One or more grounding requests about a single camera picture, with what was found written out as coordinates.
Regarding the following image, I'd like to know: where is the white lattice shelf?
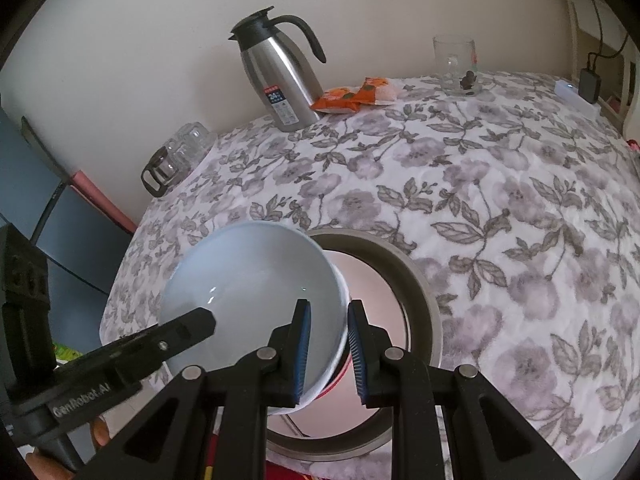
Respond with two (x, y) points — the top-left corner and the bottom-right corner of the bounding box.
(566, 0), (639, 140)

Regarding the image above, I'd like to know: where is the large stainless steel basin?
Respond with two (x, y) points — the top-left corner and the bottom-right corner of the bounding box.
(267, 228), (442, 462)

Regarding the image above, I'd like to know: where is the black charger plug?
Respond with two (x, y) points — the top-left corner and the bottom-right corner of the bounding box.
(578, 52), (602, 104)

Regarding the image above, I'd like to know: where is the strawberry pattern bowl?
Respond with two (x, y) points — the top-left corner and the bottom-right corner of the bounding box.
(316, 353), (352, 400)

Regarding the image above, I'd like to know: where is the dark grey refrigerator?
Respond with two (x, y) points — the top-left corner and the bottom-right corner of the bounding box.
(1, 113), (131, 353)

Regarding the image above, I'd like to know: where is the stainless steel thermos jug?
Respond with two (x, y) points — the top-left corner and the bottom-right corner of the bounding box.
(230, 8), (326, 132)

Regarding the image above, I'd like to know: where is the red floral stool cushion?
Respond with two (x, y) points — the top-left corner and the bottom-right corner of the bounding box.
(204, 433), (321, 480)

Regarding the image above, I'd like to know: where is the person's left hand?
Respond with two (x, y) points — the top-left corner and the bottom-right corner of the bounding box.
(25, 417), (111, 480)

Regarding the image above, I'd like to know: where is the clear glass mug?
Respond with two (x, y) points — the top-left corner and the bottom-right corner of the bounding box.
(433, 35), (480, 96)

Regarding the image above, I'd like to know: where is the pink rolled mat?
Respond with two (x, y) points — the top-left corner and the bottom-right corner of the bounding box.
(70, 170), (137, 234)

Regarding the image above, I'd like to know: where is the glass teapot black handle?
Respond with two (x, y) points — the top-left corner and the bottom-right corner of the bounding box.
(140, 146), (184, 197)

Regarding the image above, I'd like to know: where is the pale blue bowl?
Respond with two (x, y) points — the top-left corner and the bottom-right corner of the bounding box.
(158, 221), (349, 408)

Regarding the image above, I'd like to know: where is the white plate black rim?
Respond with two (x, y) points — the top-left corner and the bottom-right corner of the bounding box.
(268, 249), (410, 454)

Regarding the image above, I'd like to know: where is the white power strip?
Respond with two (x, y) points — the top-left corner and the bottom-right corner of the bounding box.
(554, 79), (601, 120)

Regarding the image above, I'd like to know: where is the orange snack packet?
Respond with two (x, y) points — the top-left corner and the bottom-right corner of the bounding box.
(311, 77), (400, 114)

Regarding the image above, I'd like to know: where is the upturned drinking glass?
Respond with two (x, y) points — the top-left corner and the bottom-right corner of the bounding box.
(167, 122), (217, 172)

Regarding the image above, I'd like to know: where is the grey floral tablecloth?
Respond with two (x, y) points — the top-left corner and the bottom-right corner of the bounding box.
(100, 73), (639, 477)

